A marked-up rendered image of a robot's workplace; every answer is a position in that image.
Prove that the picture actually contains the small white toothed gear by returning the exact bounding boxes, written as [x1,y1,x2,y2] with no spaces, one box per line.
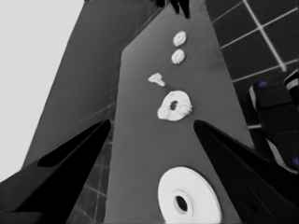
[178,98,193,117]
[172,30,188,48]
[156,105,176,122]
[170,49,187,65]

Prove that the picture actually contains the large thick white disc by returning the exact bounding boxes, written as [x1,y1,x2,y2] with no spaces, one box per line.
[157,166,222,224]

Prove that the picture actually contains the dark robot body block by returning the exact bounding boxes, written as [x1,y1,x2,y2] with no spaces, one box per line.
[248,69,299,175]

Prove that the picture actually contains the small white T-shaped piece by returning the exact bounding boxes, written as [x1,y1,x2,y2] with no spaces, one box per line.
[148,72,166,88]

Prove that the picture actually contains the white round carrier with pins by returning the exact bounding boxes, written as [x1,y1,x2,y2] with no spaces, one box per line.
[156,90,193,122]

